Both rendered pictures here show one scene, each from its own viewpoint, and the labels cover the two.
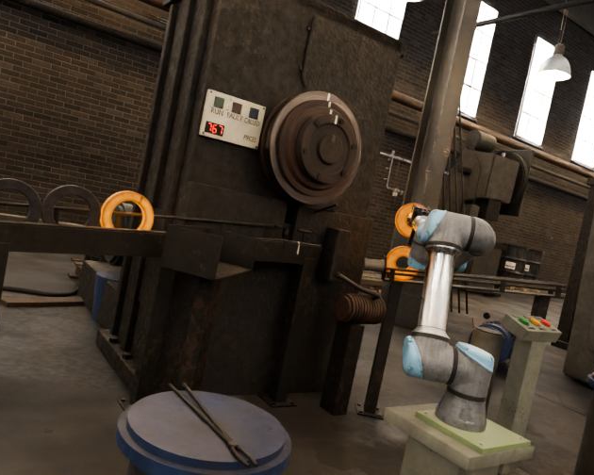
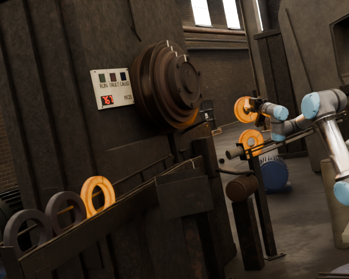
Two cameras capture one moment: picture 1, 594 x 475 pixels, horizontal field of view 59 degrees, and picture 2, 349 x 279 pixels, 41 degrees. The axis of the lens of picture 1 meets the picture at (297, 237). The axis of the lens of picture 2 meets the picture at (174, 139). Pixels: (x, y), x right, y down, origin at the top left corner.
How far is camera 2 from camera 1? 1.04 m
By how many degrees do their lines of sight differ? 23
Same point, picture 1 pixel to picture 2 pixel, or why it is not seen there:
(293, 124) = (162, 73)
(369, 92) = (171, 29)
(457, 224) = (329, 98)
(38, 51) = not seen: outside the picture
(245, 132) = (123, 93)
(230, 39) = (87, 24)
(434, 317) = (347, 162)
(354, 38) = not seen: outside the picture
